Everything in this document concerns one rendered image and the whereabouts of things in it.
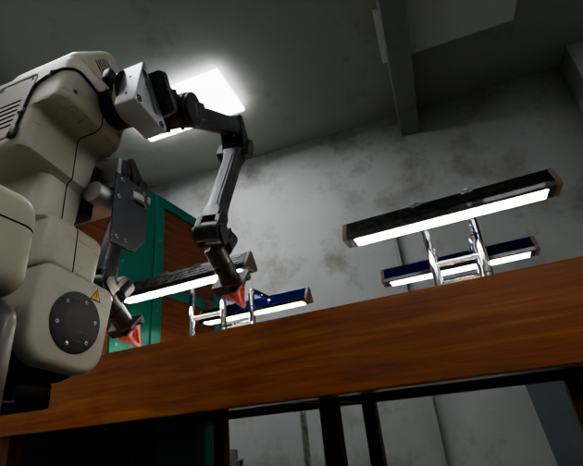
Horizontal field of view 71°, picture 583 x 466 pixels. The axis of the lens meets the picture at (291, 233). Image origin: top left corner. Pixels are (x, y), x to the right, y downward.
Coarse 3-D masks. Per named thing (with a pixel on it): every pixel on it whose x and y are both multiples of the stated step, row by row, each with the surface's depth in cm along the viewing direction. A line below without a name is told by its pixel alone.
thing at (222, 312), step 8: (200, 264) 153; (168, 272) 160; (192, 288) 171; (192, 296) 170; (192, 304) 169; (224, 304) 162; (192, 312) 167; (216, 312) 162; (224, 312) 161; (192, 320) 166; (224, 320) 160; (192, 328) 164; (224, 328) 158
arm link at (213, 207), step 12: (252, 144) 134; (228, 156) 127; (240, 156) 129; (252, 156) 132; (228, 168) 123; (240, 168) 129; (216, 180) 120; (228, 180) 119; (216, 192) 115; (228, 192) 117; (216, 204) 111; (228, 204) 116; (204, 216) 110; (216, 216) 108; (204, 228) 106; (216, 228) 105; (204, 240) 107; (216, 240) 107
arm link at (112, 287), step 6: (108, 276) 122; (126, 276) 133; (108, 282) 122; (114, 282) 124; (120, 282) 130; (126, 282) 132; (108, 288) 122; (114, 288) 124; (120, 288) 129; (126, 288) 131; (132, 288) 134; (126, 294) 130
